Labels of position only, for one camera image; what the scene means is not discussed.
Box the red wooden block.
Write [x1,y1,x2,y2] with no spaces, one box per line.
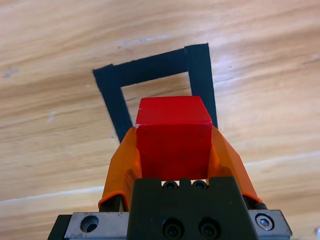
[135,95,213,181]

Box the black tape square outline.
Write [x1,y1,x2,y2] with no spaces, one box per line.
[92,42,218,144]

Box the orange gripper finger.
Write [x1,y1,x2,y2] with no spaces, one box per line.
[97,126,143,211]
[206,124,263,203]

